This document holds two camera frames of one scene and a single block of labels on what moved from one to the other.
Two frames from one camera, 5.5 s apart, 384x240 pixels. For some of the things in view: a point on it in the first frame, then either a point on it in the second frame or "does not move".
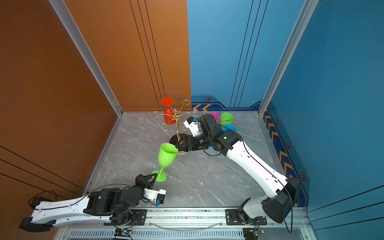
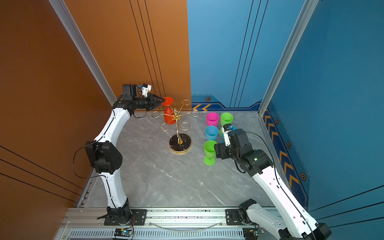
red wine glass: x=169 y=116 does not move
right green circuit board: x=252 y=233 does not move
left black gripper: x=142 y=181 -> x=152 y=104
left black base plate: x=139 y=217 does not move
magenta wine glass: x=216 y=116 does not move
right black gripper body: x=198 y=142 -> x=225 y=151
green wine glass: x=226 y=119 does not move
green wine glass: x=167 y=154 -> x=210 y=152
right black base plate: x=232 y=218 does not move
